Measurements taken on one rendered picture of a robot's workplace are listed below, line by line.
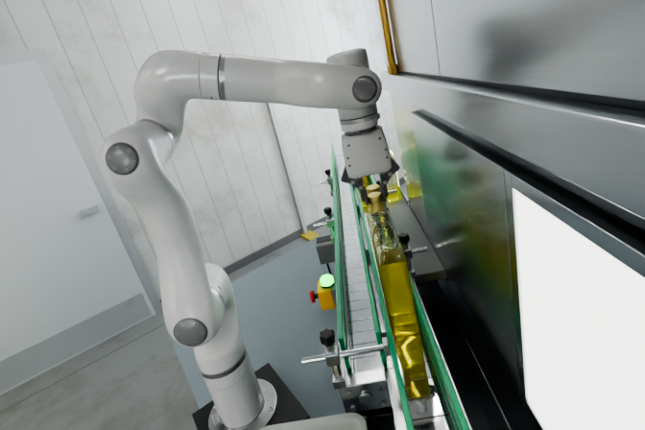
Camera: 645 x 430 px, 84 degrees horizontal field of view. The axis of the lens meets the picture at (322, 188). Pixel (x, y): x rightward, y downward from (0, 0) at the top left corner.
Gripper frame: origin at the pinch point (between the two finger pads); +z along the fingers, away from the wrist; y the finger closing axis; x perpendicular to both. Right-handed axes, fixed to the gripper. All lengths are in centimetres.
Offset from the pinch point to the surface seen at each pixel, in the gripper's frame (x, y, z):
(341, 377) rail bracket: 24.8, 14.5, 26.0
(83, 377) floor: -113, 218, 133
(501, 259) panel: 37.8, -12.0, -2.5
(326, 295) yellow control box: -15.3, 19.5, 35.5
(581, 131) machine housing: 52, -13, -22
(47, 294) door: -140, 238, 78
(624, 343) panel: 57, -12, -7
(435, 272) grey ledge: -6.7, -12.3, 28.7
